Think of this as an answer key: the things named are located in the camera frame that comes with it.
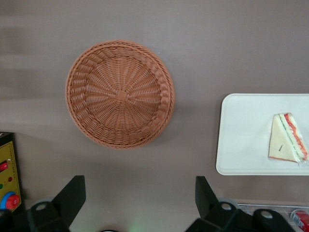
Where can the red cola bottle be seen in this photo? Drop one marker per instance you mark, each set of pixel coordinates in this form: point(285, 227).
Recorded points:
point(300, 217)

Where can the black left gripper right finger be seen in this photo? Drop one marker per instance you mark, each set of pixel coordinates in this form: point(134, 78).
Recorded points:
point(214, 215)

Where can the cream rectangular tray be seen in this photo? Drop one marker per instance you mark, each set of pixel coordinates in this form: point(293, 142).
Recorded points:
point(243, 135)

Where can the black yellow control box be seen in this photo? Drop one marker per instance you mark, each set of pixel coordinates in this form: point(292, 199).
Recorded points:
point(9, 169)

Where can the brown round wicker basket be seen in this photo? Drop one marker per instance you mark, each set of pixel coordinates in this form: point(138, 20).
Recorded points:
point(120, 94)

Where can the clear acrylic bottle rack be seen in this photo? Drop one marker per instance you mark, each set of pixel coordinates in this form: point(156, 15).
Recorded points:
point(270, 209)

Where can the triangular sandwich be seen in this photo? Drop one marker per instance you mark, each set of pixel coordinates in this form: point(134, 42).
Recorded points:
point(282, 142)

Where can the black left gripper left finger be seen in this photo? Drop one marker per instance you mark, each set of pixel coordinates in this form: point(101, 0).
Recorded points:
point(61, 210)

